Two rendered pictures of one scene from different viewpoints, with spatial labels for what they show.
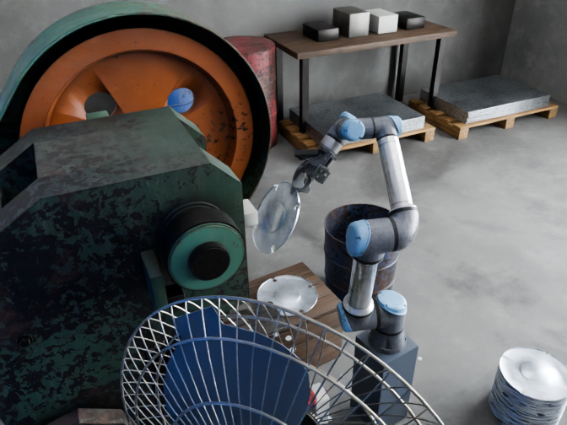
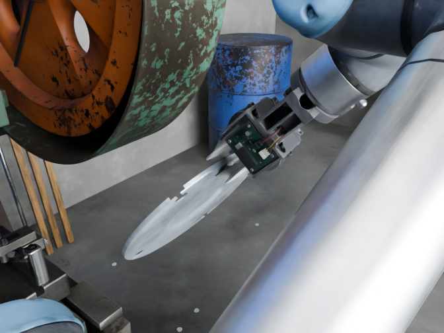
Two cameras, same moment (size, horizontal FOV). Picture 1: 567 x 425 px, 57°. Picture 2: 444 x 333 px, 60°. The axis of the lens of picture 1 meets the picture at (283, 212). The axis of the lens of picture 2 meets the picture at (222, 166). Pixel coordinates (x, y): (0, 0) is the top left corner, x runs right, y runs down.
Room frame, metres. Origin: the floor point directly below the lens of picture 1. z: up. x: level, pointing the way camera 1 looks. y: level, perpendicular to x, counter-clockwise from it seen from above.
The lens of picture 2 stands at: (1.46, -0.50, 1.31)
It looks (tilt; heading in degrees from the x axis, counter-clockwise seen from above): 27 degrees down; 61
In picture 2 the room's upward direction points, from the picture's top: straight up
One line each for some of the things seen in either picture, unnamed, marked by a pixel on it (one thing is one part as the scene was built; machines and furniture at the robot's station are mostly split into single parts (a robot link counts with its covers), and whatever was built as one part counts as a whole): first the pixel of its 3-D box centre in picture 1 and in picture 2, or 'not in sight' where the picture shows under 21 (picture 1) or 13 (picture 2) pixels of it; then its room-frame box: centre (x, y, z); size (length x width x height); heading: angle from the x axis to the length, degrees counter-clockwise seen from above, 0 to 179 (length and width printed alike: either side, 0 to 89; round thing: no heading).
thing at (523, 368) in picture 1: (535, 372); not in sight; (1.50, -1.06, 0.25); 0.29 x 0.29 x 0.01
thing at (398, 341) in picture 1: (387, 331); not in sight; (1.51, -0.41, 0.50); 0.15 x 0.15 x 0.10
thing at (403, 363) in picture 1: (381, 378); not in sight; (1.51, -0.41, 0.23); 0.18 x 0.18 x 0.45; 30
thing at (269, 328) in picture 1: (246, 336); not in sight; (1.28, 0.13, 0.72); 0.25 x 0.14 x 0.14; 114
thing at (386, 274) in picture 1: (360, 260); not in sight; (2.31, -0.42, 0.24); 0.42 x 0.42 x 0.48
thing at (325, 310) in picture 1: (288, 321); not in sight; (1.90, -0.01, 0.18); 0.40 x 0.38 x 0.35; 119
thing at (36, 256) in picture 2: not in sight; (36, 263); (1.42, 0.25, 0.75); 0.03 x 0.03 x 0.10; 24
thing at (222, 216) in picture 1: (192, 251); not in sight; (0.98, 0.21, 1.31); 0.22 x 0.12 x 0.22; 114
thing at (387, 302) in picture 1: (389, 310); not in sight; (1.50, -0.40, 0.62); 0.13 x 0.12 x 0.14; 99
